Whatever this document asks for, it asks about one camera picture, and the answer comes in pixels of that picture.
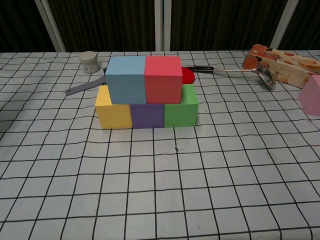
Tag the light blue checkered tablecloth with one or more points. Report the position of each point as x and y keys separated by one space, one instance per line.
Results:
x=160 y=187

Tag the light blue foam cube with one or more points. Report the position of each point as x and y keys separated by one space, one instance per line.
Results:
x=125 y=82

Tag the orange biscuit carton box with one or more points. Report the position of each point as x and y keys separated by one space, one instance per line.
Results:
x=285 y=65

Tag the small white round jar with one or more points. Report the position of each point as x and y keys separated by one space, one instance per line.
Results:
x=88 y=62

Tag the green foam cube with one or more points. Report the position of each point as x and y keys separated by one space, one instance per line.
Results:
x=181 y=115

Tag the pink foam cube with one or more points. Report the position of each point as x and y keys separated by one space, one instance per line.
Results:
x=312 y=97

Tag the yellow foam cube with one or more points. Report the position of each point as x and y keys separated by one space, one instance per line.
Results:
x=112 y=116

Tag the grey brush with black bristles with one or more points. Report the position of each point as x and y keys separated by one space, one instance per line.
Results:
x=85 y=87

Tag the red round plastic lid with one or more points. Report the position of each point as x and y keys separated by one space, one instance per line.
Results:
x=189 y=76

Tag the red foam cube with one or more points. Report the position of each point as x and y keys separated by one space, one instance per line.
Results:
x=162 y=82

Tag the purple foam cube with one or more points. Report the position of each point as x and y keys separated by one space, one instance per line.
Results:
x=147 y=116

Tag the white partition frame post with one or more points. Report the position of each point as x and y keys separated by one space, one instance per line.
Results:
x=162 y=25
x=283 y=25
x=51 y=27

